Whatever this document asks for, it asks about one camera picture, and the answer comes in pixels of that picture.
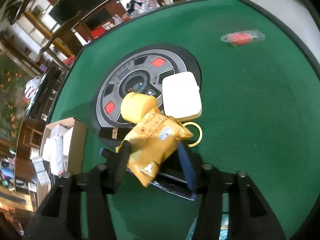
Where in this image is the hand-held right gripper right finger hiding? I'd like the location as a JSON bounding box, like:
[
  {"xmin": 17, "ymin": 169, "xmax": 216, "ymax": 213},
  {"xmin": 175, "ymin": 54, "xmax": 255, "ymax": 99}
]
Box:
[{"xmin": 178, "ymin": 143, "xmax": 286, "ymax": 240}]

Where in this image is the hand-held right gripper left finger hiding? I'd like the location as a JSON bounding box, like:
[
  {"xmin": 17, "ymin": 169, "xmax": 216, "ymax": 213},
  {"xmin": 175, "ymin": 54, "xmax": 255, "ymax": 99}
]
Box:
[{"xmin": 24, "ymin": 141, "xmax": 131, "ymax": 240}]

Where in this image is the gold snack packet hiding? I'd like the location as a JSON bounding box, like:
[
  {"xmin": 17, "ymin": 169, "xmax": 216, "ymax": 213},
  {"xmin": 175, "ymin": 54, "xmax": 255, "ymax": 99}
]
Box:
[{"xmin": 115, "ymin": 106, "xmax": 194, "ymax": 187}]

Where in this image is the cardboard box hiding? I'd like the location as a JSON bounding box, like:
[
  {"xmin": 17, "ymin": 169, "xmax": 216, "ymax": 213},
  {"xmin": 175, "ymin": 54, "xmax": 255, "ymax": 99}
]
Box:
[{"xmin": 29, "ymin": 117, "xmax": 88, "ymax": 205}]

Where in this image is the yellow tape roll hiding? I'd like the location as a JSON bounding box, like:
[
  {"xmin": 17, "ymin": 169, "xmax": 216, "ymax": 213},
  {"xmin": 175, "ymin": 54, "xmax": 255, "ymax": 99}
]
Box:
[{"xmin": 120, "ymin": 92, "xmax": 157, "ymax": 124}]

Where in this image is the cream plastic case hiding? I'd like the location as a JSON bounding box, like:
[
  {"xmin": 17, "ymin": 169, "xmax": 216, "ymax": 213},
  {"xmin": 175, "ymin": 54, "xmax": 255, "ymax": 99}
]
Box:
[{"xmin": 162, "ymin": 71, "xmax": 202, "ymax": 120}]

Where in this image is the round grey table centre panel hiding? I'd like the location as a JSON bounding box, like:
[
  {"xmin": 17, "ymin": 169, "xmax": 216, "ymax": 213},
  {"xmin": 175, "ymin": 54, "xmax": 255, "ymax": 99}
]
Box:
[{"xmin": 90, "ymin": 44, "xmax": 201, "ymax": 133}]

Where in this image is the black low cabinet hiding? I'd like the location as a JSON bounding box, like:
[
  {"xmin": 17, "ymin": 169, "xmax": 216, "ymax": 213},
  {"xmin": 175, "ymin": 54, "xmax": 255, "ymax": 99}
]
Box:
[{"xmin": 24, "ymin": 65, "xmax": 65, "ymax": 120}]

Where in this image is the white red plastic bag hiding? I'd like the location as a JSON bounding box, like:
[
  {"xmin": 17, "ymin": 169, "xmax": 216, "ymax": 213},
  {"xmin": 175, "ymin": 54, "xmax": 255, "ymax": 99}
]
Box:
[{"xmin": 25, "ymin": 76, "xmax": 42, "ymax": 98}]

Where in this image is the orange flower picture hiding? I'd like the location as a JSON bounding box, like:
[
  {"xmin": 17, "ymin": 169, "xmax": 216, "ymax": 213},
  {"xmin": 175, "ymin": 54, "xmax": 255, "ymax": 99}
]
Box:
[{"xmin": 0, "ymin": 52, "xmax": 33, "ymax": 130}]

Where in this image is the clear packet with red item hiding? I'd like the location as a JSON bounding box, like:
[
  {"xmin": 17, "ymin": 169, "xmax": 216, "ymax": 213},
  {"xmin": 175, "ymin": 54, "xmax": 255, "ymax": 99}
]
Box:
[{"xmin": 221, "ymin": 29, "xmax": 265, "ymax": 47}]

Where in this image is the dark wooden chair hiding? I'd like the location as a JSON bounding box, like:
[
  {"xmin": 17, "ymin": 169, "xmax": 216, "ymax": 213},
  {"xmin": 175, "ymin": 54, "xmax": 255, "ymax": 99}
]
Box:
[{"xmin": 36, "ymin": 10, "xmax": 83, "ymax": 63}]

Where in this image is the pile of clothes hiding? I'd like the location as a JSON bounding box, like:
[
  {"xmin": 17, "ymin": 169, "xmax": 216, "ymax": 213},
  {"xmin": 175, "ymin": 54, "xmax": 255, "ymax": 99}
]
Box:
[{"xmin": 126, "ymin": 0, "xmax": 160, "ymax": 18}]

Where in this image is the black television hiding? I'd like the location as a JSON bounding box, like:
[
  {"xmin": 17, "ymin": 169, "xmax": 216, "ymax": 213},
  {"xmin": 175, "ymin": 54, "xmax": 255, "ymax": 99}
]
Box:
[{"xmin": 49, "ymin": 0, "xmax": 118, "ymax": 24}]

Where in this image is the thin yellow ring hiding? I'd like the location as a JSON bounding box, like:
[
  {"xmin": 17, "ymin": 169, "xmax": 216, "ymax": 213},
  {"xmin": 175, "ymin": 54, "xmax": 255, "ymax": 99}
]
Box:
[{"xmin": 182, "ymin": 122, "xmax": 202, "ymax": 147}]

